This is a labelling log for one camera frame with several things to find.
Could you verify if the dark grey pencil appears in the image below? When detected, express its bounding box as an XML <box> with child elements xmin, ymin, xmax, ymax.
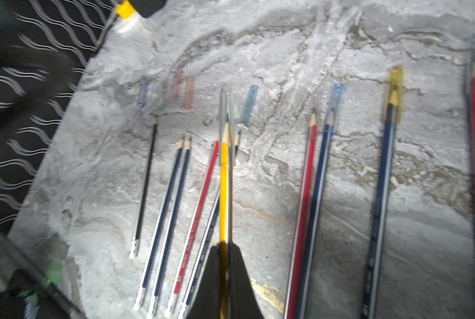
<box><xmin>129</xmin><ymin>116</ymin><xmax>158</xmax><ymax>259</ymax></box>

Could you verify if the removed pink cap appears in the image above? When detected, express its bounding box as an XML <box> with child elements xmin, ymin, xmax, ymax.
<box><xmin>170</xmin><ymin>70</ymin><xmax>183</xmax><ymax>101</ymax></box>

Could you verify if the clear green pencil cap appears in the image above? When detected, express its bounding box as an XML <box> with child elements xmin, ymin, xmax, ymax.
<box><xmin>219</xmin><ymin>85</ymin><xmax>234</xmax><ymax>247</ymax></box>

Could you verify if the clear yellow cap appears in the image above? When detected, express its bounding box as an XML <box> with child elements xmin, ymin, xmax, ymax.
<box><xmin>385</xmin><ymin>65</ymin><xmax>403</xmax><ymax>122</ymax></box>

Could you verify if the dark pencil yellow cap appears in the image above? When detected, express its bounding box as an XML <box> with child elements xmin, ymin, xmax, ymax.
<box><xmin>360</xmin><ymin>89</ymin><xmax>400</xmax><ymax>319</ymax></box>

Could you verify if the red pencil pink cap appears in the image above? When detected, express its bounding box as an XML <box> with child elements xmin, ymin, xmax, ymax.
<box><xmin>164</xmin><ymin>138</ymin><xmax>219</xmax><ymax>318</ymax></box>

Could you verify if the clear orange pencil cap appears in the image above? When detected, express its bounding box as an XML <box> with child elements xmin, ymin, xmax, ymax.
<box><xmin>182</xmin><ymin>77</ymin><xmax>194</xmax><ymax>110</ymax></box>

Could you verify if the blue pencil blue cap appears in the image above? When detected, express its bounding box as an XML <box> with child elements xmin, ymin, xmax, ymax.
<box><xmin>295</xmin><ymin>108</ymin><xmax>335</xmax><ymax>318</ymax></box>

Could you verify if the dark blue pencil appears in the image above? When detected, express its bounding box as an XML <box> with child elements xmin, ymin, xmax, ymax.
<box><xmin>176</xmin><ymin>131</ymin><xmax>243</xmax><ymax>319</ymax></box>

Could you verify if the clear purple pencil cap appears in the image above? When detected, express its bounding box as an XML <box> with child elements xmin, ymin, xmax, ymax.
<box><xmin>137</xmin><ymin>82</ymin><xmax>148</xmax><ymax>108</ymax></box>

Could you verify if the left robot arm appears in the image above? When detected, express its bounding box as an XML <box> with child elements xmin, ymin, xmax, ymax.
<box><xmin>0</xmin><ymin>233</ymin><xmax>86</xmax><ymax>318</ymax></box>

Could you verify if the yellow tape measure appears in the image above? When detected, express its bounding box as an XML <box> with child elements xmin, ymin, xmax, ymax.
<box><xmin>112</xmin><ymin>0</ymin><xmax>146</xmax><ymax>36</ymax></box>

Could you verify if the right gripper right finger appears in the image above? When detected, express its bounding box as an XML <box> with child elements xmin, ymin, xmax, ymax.
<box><xmin>229</xmin><ymin>243</ymin><xmax>263</xmax><ymax>319</ymax></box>

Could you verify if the clear light blue cap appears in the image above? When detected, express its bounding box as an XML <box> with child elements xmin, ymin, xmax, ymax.
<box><xmin>237</xmin><ymin>85</ymin><xmax>259</xmax><ymax>129</ymax></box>

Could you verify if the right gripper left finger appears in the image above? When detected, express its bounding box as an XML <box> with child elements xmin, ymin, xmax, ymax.
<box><xmin>187</xmin><ymin>245</ymin><xmax>221</xmax><ymax>319</ymax></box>

